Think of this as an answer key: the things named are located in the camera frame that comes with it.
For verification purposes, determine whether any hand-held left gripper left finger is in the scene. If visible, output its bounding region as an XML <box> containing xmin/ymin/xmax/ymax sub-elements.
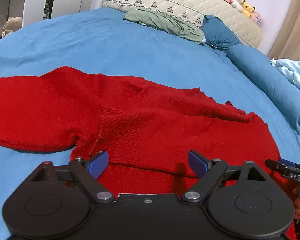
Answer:
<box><xmin>30</xmin><ymin>151</ymin><xmax>115</xmax><ymax>204</ymax></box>

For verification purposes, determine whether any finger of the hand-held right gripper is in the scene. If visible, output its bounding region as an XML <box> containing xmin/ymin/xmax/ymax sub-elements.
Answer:
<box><xmin>265</xmin><ymin>159</ymin><xmax>300</xmax><ymax>181</ymax></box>
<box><xmin>279</xmin><ymin>158</ymin><xmax>300</xmax><ymax>168</ymax></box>

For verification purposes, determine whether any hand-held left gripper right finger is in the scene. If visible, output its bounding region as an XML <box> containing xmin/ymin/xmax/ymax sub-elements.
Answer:
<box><xmin>181</xmin><ymin>150</ymin><xmax>267</xmax><ymax>204</ymax></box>

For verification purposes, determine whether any red knit sweater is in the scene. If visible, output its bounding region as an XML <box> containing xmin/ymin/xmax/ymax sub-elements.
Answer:
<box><xmin>0</xmin><ymin>66</ymin><xmax>298</xmax><ymax>240</ymax></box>

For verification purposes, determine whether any blue rolled bolster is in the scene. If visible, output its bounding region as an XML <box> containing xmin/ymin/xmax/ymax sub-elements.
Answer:
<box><xmin>226</xmin><ymin>44</ymin><xmax>300</xmax><ymax>148</ymax></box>

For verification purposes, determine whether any light blue duvet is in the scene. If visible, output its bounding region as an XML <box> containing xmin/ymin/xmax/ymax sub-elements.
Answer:
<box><xmin>270</xmin><ymin>58</ymin><xmax>300</xmax><ymax>99</ymax></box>

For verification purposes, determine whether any blue bed sheet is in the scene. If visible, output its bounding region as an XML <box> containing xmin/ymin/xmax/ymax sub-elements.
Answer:
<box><xmin>0</xmin><ymin>7</ymin><xmax>300</xmax><ymax>240</ymax></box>

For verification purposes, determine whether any dark blue pillow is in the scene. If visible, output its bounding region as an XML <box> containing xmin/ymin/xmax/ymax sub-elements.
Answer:
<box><xmin>202</xmin><ymin>14</ymin><xmax>243</xmax><ymax>52</ymax></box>

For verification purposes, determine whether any beige curtain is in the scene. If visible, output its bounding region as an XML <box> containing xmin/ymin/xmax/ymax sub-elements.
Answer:
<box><xmin>267</xmin><ymin>0</ymin><xmax>300</xmax><ymax>61</ymax></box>

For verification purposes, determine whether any green pillow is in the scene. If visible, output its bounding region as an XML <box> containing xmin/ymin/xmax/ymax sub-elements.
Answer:
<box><xmin>123</xmin><ymin>7</ymin><xmax>206</xmax><ymax>45</ymax></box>

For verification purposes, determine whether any beige bag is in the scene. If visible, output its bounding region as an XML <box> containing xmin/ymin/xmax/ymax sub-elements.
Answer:
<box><xmin>1</xmin><ymin>16</ymin><xmax>23</xmax><ymax>39</ymax></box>

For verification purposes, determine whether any beige quilted headboard cover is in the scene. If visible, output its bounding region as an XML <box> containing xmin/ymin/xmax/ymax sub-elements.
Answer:
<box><xmin>101</xmin><ymin>0</ymin><xmax>263</xmax><ymax>49</ymax></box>

